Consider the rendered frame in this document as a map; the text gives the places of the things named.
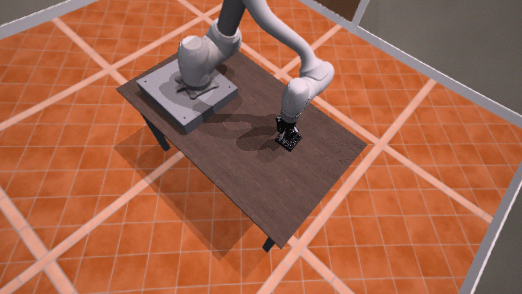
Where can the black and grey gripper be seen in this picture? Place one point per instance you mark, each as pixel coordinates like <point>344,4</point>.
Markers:
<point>282,124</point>

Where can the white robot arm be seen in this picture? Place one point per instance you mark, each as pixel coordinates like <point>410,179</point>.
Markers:
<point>196,61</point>

